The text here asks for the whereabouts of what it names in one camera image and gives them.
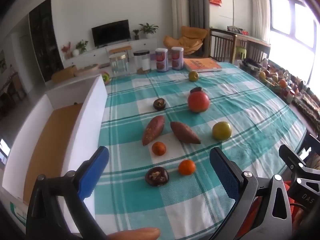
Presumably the cream standing air conditioner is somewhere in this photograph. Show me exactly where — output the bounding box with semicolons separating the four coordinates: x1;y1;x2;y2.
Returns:
171;0;190;48

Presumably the tan wooden low bench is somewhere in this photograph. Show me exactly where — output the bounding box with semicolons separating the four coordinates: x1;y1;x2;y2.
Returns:
51;64;100;83

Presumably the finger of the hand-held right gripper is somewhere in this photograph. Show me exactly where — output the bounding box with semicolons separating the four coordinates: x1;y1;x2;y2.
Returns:
279;144;307;174

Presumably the white television cabinet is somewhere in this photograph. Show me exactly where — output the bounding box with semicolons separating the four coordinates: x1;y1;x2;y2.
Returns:
61;39;158;69

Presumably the small tangerine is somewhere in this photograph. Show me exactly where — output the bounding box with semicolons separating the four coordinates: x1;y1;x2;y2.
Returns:
178;159;196;176
152;141;167;156

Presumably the window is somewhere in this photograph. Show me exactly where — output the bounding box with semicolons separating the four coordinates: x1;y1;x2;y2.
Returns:
269;0;317;54

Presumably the red flower bunch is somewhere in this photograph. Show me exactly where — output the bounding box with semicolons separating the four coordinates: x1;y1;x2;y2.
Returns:
62;42;72;59

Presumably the person's left hand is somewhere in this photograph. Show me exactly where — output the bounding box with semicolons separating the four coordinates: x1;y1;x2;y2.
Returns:
107;227;161;240

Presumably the glass jar with wooden lid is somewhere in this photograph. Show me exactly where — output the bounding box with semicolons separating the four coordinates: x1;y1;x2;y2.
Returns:
109;53;130;77

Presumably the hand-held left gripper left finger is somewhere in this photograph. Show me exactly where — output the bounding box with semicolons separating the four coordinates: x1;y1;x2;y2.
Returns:
26;146;110;240

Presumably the dark wooden furniture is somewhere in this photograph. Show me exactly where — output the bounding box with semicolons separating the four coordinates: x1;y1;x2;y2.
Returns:
0;67;27;120

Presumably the red apple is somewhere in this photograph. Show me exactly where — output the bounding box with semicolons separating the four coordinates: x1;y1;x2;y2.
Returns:
187;92;210;113

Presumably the red label tin can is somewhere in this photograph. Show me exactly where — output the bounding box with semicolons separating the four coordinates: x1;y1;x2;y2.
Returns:
155;48;168;72
171;47;184;70

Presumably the white curtain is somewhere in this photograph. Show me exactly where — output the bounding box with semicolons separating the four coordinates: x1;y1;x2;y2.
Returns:
250;0;272;43

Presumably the black flat television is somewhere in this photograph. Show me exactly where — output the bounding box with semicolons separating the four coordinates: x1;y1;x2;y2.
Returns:
91;19;131;47

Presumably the large potted green plant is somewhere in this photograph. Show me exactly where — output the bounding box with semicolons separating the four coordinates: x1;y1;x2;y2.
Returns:
139;23;159;39

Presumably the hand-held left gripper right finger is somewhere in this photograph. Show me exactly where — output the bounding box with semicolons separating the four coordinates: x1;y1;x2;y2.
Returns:
209;147;293;240

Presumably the dark mangosteen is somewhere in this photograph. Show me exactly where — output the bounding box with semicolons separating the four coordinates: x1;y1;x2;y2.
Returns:
145;166;169;187
153;98;167;110

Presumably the yellow green pear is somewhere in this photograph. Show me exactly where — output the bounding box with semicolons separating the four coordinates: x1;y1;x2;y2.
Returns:
212;121;232;141

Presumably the orange book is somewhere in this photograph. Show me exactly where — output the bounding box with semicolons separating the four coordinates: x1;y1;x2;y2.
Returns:
184;57;223;72

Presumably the sweet potato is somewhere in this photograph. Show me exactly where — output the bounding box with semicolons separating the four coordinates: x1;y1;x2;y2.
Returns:
170;121;202;145
142;115;166;147

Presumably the row of assorted small goods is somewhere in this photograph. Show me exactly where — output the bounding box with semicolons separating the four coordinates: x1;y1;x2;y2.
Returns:
239;57;320;129

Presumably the green plant in white vase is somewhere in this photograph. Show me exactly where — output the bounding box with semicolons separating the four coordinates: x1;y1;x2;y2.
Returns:
73;40;89;57

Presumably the black glass cabinet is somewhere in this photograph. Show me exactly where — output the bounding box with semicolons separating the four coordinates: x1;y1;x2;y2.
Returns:
28;0;64;82

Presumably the orange beanbag chair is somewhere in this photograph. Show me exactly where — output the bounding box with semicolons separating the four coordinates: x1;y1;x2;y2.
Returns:
163;26;209;55

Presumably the green plastic stool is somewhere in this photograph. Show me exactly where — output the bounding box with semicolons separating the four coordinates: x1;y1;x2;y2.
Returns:
231;46;247;64

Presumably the grey curtain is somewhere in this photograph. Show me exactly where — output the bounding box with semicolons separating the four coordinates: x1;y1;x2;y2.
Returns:
180;0;210;30

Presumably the teal checked tablecloth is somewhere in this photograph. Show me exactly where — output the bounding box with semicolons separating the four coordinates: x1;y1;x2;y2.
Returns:
94;62;308;240

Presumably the white cardboard box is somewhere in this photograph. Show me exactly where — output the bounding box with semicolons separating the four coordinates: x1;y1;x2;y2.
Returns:
1;74;108;235

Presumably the clear jar with black lid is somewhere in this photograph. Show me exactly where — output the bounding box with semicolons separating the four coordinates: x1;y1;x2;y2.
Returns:
133;50;152;75

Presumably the dark wooden chair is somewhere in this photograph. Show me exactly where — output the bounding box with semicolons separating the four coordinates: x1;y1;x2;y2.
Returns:
209;28;237;62
246;40;271;61

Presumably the small clutter pile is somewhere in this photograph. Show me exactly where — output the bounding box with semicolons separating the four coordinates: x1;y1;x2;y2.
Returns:
227;26;250;35

